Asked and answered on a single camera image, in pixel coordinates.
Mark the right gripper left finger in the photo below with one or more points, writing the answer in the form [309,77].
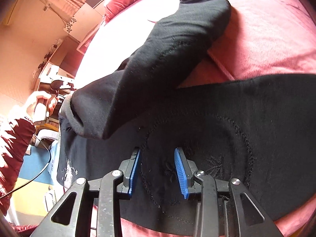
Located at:
[129,167]

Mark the person's left hand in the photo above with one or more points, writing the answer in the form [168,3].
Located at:
[31,106]

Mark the black pants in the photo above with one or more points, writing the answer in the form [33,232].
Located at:
[259,130]

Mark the wooden desk with drawers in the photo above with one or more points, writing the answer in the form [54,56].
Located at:
[65,56]

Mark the red bed blanket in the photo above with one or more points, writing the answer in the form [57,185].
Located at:
[263,37]

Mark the white floral cabinet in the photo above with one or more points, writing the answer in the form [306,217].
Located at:
[84,21]

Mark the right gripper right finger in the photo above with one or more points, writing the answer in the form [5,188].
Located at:
[185,171]

